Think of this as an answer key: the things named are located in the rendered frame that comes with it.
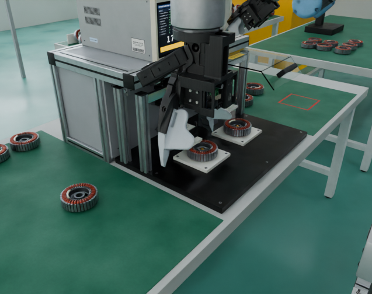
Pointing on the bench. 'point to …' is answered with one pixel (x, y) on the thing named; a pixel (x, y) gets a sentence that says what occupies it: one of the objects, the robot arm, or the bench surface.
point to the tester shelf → (111, 62)
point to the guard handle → (287, 70)
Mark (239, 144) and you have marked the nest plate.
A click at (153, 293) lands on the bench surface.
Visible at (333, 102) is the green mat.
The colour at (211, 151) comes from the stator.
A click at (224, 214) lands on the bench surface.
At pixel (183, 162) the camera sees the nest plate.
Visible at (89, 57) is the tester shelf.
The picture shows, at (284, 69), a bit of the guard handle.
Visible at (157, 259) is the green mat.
